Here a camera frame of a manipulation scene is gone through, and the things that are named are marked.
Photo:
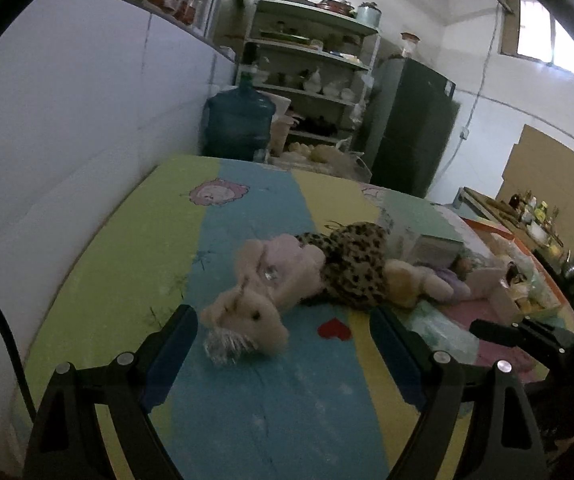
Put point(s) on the group of condiment bottles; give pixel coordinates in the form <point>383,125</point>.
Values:
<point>537,217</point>

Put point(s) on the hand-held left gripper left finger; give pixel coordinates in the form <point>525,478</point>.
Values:
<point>172,355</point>

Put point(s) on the beige and purple plush bear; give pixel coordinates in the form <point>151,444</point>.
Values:
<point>409,280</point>

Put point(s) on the cardboard sheet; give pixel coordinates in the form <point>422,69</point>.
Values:
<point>552,185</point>

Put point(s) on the green cardboard box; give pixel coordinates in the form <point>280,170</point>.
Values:
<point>412,215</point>

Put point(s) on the clear packaged pastel cloth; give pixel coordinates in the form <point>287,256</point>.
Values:
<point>442,332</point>

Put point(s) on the white plastic bucket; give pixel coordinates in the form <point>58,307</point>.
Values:
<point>283,132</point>

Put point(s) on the pink towel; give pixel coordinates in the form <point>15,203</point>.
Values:
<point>512,360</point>

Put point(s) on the glass jar with brown lid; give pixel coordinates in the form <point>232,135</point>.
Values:
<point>411,46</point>

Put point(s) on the white shelf with dishes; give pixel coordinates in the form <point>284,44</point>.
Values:
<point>312,52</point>

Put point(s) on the leopard print plush toy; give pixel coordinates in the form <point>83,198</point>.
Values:
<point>352,265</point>

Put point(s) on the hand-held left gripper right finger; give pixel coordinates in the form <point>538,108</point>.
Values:
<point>397,360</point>

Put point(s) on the dark green refrigerator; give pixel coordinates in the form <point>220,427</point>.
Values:
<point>412,125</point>

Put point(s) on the light blue pot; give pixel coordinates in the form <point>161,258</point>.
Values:
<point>368,15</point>

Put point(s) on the red cooking pot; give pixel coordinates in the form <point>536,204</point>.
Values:
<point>336,5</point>

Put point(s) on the wooden side table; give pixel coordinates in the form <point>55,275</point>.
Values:
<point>482,205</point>

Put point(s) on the orange rimmed cardboard storage box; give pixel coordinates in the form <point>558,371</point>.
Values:
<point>487,225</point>

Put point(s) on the pink plush horse toy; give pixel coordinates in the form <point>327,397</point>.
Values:
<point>257,310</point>

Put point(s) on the plastic bag of potatoes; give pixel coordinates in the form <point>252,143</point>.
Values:
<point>327,157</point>

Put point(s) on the high wall window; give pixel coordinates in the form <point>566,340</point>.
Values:
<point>552,35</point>

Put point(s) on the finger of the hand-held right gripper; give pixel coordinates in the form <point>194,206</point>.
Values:
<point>497,332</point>

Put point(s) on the blue water jug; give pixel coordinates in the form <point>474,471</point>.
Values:
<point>239,120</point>

